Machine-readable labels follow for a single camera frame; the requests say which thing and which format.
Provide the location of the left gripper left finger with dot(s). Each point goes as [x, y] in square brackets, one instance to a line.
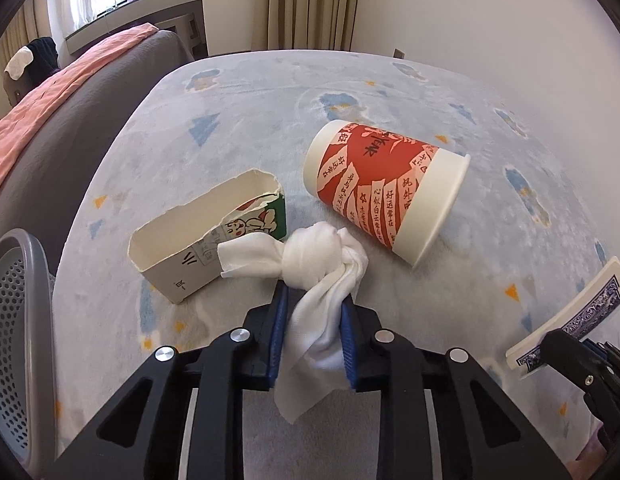
[180, 414]

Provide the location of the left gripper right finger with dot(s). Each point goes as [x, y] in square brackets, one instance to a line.
[441, 414]

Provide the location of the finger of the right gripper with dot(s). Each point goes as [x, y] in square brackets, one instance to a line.
[571, 358]

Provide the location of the playing card strip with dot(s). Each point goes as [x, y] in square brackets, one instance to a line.
[599, 299]

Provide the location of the knotted white cloth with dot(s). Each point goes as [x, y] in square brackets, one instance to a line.
[327, 264]

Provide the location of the torn white carton box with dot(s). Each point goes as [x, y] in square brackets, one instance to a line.
[177, 252]

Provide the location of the red white paper cup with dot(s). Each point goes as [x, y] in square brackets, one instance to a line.
[397, 189]

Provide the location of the grey perforated trash basket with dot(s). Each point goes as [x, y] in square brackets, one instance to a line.
[27, 382]

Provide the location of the light blue patterned blanket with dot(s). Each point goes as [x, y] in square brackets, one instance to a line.
[515, 249]

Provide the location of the grey bed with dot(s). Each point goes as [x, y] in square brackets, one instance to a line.
[45, 187]

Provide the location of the pink quilt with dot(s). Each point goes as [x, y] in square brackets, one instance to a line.
[22, 123]

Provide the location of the right beige curtain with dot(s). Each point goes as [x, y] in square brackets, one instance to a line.
[303, 24]

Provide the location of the beige curtain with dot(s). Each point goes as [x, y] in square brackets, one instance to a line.
[30, 22]
[303, 24]

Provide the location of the chair with dark clothes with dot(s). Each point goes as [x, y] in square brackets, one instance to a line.
[29, 67]

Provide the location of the grey window desk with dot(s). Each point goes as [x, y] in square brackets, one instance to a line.
[162, 13]

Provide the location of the left beige curtain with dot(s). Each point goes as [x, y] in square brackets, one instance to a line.
[30, 22]

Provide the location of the wall socket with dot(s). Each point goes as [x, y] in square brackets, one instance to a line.
[398, 53]

